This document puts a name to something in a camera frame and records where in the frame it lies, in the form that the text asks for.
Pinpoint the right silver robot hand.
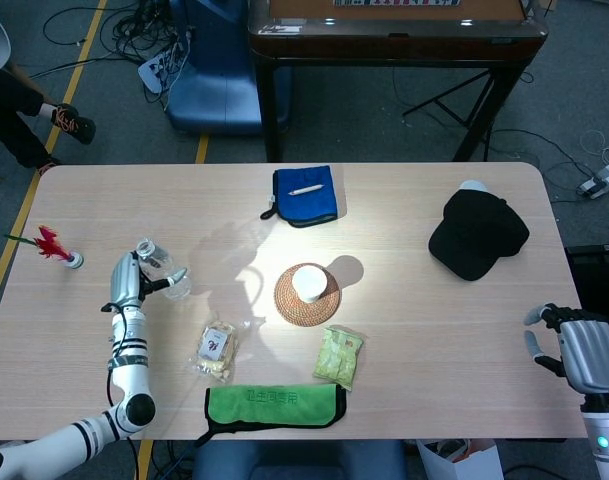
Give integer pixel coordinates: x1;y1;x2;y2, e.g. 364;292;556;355
523;303;609;396

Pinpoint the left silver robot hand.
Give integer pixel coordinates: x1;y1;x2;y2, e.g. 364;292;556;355
108;251;190;311

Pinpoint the transparent plastic water bottle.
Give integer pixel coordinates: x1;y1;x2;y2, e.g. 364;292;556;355
135;238;193;301

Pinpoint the white paper cup green print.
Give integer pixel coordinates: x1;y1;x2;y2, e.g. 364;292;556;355
291;267;328;304

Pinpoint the red artificial flower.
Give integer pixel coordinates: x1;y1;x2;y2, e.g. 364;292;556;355
3;224;85;270

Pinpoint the black equipment case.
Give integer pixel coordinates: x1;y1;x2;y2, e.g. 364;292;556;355
566;243;609;316

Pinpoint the black cap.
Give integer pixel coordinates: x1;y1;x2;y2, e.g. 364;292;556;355
427;188;531;282

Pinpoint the round woven rattan coaster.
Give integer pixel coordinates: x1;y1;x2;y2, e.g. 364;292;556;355
273;262;343;327

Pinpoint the white paper bag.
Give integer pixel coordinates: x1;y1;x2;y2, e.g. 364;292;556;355
416;438;505;480

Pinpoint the grey power strip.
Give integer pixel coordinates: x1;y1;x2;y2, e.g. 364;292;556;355
577;167;609;199

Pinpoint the green towel black trim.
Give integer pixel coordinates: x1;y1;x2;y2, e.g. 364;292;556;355
205;383;348;437

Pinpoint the blue folded cloth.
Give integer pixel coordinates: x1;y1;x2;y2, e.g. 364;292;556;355
259;164;341;229

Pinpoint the beige pencil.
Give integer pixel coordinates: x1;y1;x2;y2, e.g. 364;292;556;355
287;182;326;197

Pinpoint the white power strip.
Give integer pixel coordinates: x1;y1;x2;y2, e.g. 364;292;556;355
137;53;185;94

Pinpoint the blue machine base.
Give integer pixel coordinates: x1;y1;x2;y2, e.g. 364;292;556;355
164;0;291;136

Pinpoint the green snack packet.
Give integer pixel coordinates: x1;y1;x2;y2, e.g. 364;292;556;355
312;324;368;392

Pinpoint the blue robot body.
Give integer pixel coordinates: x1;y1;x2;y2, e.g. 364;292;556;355
191;439;405;480

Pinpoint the dark wooden mahjong table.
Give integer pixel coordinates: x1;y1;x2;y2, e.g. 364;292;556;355
247;0;545;162

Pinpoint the face-up mahjong tile row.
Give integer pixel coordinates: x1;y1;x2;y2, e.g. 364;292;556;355
332;0;461;8

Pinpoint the black floor cable tangle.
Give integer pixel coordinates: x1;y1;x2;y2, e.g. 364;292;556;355
43;0;195;101

